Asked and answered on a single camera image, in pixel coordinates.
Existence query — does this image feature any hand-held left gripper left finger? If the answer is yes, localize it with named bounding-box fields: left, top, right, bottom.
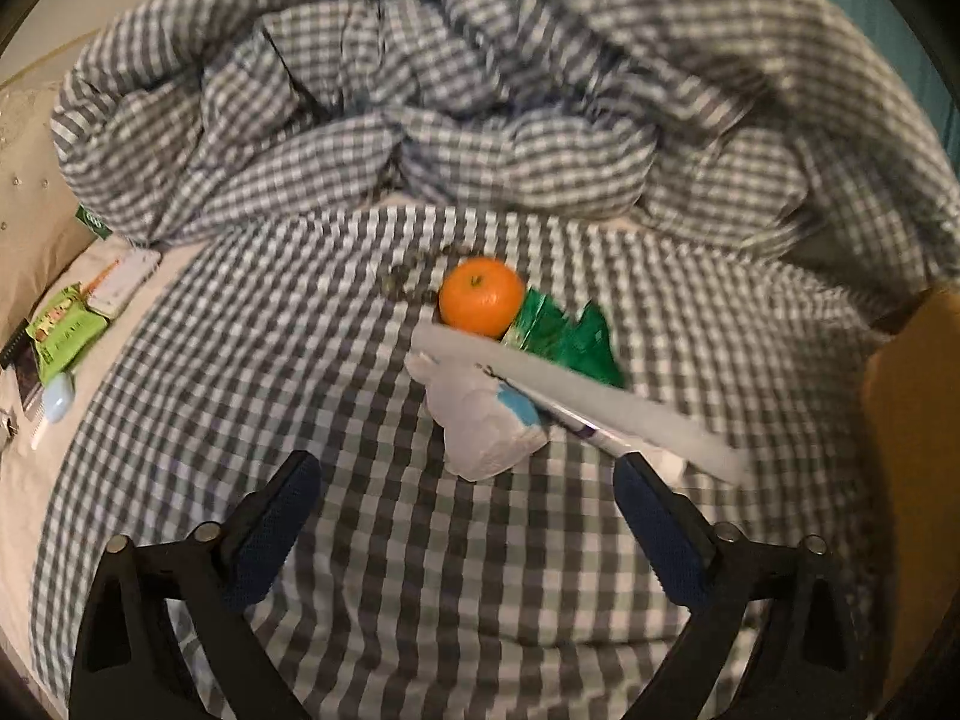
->
left=67, top=450, right=325, bottom=720

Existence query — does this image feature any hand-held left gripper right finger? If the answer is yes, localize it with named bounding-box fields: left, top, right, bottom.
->
left=611, top=452, right=871, bottom=720

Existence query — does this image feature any white tube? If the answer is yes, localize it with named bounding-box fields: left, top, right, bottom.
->
left=411, top=322, right=747, bottom=485

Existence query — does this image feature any green foil wrapper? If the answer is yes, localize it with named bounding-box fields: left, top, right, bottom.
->
left=504, top=289, right=627, bottom=389

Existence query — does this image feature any brown cardboard box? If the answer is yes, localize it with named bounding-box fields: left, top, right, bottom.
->
left=862, top=285, right=960, bottom=691

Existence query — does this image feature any brown bead bracelet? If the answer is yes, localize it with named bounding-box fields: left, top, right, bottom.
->
left=379, top=244, right=473, bottom=301

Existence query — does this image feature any orange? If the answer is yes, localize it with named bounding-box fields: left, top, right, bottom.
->
left=439, top=256, right=526, bottom=338

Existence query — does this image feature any grey checked bed sheet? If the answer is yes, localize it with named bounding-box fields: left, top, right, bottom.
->
left=30, top=199, right=912, bottom=720

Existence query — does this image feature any cream bed sheet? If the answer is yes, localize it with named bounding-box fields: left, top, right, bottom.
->
left=0, top=240, right=196, bottom=691

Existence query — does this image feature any dark packet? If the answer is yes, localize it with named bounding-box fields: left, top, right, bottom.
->
left=2, top=334, right=46, bottom=421

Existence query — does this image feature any green snack packet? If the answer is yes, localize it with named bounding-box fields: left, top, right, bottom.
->
left=26, top=283, right=112, bottom=383

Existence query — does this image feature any white flat box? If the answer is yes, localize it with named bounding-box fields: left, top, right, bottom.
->
left=88, top=249, right=162, bottom=316

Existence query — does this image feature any orange snack packet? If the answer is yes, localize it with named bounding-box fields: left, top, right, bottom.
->
left=79, top=259, right=125, bottom=295

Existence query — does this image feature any beige pillow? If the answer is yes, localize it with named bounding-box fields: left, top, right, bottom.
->
left=0, top=165, right=102, bottom=331

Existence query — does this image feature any grey checked duvet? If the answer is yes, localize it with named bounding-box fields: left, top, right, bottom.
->
left=49, top=0, right=960, bottom=286

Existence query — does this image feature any cream tufted headboard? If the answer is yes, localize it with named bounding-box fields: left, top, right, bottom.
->
left=0, top=82, right=65, bottom=241

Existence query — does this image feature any teal curtain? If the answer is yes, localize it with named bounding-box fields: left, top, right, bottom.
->
left=780, top=0, right=960, bottom=188

